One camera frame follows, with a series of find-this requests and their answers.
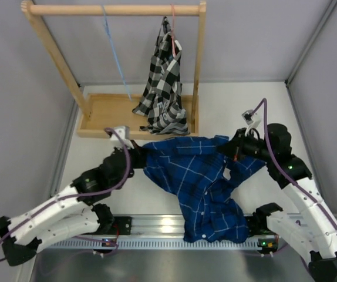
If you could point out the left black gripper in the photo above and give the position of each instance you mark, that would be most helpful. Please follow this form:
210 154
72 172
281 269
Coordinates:
139 153

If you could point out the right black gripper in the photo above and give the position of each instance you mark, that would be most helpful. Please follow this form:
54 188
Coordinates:
235 146

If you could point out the blue plaid shirt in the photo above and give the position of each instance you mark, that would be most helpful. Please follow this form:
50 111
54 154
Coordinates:
202 179

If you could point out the light blue wire hanger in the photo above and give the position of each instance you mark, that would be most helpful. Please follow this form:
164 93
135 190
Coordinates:
116 59

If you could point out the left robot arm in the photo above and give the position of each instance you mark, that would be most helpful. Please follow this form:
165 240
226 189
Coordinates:
74 211

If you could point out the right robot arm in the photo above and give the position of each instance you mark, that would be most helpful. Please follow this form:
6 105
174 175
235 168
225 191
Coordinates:
317 244

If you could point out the black white checkered shirt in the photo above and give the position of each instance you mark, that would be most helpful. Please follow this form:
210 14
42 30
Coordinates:
161 101

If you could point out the wooden clothes rack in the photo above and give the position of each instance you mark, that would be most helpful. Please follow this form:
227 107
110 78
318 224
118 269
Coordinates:
102 109

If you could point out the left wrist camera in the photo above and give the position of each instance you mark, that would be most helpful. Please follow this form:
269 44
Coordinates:
119 136

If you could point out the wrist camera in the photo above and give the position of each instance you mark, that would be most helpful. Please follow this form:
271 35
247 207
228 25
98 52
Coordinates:
119 136
252 120

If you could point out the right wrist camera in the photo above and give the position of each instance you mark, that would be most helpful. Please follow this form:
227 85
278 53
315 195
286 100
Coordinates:
252 120

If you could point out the aluminium mounting rail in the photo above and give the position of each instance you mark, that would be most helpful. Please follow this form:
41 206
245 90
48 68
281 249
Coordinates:
169 225

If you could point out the slotted cable duct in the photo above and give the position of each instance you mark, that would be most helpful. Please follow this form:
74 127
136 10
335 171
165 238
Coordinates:
129 243

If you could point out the pink wire hanger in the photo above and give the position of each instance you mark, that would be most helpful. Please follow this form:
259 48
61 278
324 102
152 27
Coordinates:
173 29

